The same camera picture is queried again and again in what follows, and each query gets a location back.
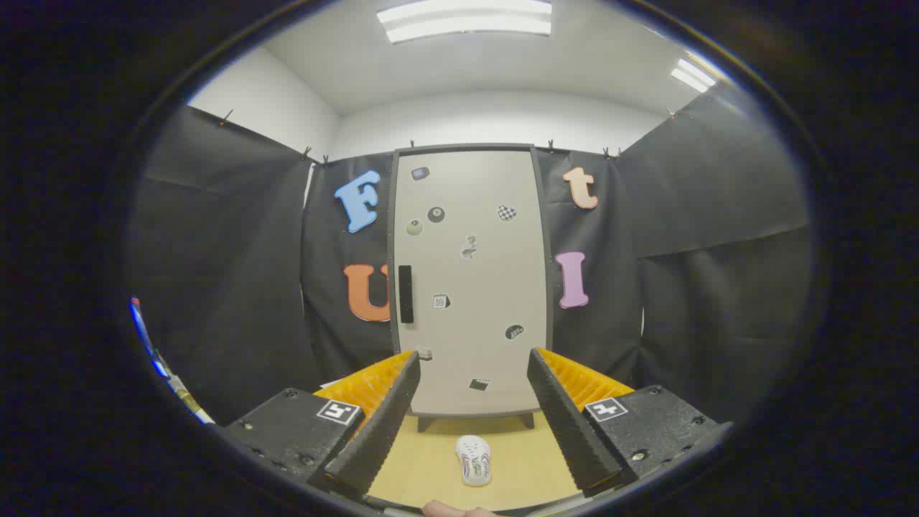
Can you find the white book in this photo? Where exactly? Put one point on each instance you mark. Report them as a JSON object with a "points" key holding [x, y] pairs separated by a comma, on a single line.
{"points": [[332, 384]]}

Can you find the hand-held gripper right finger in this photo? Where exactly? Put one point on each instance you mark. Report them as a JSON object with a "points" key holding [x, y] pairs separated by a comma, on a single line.
{"points": [[567, 424]]}

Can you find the black backdrop cloth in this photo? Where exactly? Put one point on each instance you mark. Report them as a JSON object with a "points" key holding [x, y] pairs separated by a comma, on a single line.
{"points": [[230, 273]]}

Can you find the grey shoe cabinet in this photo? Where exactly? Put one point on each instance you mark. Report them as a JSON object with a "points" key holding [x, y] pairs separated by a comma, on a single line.
{"points": [[467, 147]]}

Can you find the ceiling light panel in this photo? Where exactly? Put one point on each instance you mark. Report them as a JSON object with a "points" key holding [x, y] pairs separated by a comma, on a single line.
{"points": [[693, 75], [467, 20]]}

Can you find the white canvas shoe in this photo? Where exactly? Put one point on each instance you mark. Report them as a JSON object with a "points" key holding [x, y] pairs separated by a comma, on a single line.
{"points": [[474, 459]]}

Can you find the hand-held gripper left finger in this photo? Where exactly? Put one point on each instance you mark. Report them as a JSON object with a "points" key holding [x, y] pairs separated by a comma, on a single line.
{"points": [[380, 431]]}

